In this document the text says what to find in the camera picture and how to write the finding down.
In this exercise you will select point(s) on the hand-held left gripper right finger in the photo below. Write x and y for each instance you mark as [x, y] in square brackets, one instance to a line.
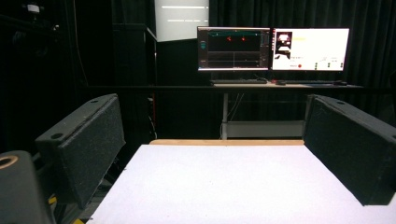
[348, 146]

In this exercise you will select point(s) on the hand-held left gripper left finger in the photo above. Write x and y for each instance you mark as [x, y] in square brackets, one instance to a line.
[84, 149]

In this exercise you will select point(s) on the black cabinet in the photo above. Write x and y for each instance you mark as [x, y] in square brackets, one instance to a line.
[134, 81]

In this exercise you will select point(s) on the white-screen computer monitor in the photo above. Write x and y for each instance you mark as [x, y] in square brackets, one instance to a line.
[310, 49]

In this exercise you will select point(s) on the black curtain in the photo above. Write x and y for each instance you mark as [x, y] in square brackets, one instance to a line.
[367, 40]

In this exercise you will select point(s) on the white table cover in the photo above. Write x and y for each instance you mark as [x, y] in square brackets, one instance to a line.
[236, 186]

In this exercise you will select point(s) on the black keyboard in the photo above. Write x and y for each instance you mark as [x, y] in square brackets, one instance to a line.
[239, 81]

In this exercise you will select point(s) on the white desk leg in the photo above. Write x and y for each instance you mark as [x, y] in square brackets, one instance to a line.
[224, 115]

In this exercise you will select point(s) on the long dark desk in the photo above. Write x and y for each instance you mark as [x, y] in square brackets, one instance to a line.
[224, 87]

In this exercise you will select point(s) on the dark-screen computer monitor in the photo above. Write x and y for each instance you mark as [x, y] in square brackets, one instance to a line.
[233, 48]

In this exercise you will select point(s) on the bright white wall panel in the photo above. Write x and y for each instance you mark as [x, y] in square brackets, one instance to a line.
[181, 19]

